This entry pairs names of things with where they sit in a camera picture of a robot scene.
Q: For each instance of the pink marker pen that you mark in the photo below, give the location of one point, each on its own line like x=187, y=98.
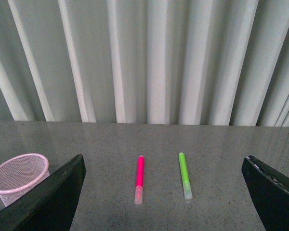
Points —
x=138, y=197

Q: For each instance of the pink mesh pen cup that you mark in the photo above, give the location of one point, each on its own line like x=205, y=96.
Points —
x=21, y=174

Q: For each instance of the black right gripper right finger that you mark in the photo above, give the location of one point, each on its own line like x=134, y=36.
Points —
x=269, y=191

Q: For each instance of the green marker pen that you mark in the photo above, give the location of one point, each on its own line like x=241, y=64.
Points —
x=185, y=177

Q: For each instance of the grey pleated curtain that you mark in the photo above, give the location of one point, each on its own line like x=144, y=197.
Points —
x=187, y=62

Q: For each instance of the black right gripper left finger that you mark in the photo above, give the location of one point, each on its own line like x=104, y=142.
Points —
x=51, y=205

